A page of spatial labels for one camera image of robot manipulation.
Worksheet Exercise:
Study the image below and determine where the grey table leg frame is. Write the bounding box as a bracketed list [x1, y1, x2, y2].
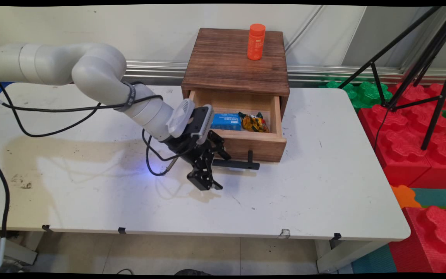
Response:
[0, 230, 38, 273]

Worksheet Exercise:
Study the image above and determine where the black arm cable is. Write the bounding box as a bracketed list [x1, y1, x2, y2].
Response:
[0, 81, 178, 177]

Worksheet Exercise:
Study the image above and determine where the black tripod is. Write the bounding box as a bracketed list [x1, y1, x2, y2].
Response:
[337, 5, 446, 151]

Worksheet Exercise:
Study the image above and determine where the yellow snack packet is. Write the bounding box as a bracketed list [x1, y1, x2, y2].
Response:
[238, 112, 271, 134]

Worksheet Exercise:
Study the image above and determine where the large red foam block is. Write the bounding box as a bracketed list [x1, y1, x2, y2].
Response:
[357, 83, 446, 189]

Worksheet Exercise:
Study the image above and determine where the wooden drawer with black handle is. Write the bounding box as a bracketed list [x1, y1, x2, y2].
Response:
[188, 90, 288, 171]

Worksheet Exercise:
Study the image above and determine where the blue carton box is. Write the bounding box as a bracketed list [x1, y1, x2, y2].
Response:
[210, 113, 242, 131]

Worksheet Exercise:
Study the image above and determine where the grey wall conduit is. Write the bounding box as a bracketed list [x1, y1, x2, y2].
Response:
[284, 5, 325, 52]

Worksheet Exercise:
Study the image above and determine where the aluminium wall rail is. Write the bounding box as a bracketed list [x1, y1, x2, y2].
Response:
[122, 60, 446, 87]

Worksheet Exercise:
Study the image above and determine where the teal foam floor mat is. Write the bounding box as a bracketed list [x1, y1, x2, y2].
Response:
[352, 182, 446, 274]

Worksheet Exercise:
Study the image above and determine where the dark wooden drawer cabinet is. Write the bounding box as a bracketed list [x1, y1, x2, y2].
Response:
[181, 28, 290, 121]

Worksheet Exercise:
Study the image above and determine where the orange foam piece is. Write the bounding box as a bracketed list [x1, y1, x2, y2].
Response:
[391, 185, 423, 210]

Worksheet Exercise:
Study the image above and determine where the large green foam block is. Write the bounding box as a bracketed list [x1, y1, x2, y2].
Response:
[319, 80, 394, 110]

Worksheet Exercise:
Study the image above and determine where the orange plastic bottle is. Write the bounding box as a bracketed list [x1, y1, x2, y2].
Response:
[247, 23, 266, 61]

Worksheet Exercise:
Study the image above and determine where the white table leg frame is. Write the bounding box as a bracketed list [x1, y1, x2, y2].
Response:
[315, 239, 389, 274]

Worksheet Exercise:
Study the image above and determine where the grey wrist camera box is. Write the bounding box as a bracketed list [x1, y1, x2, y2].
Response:
[189, 105, 215, 145]

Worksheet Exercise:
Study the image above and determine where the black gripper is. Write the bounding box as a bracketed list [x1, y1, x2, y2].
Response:
[163, 131, 232, 191]

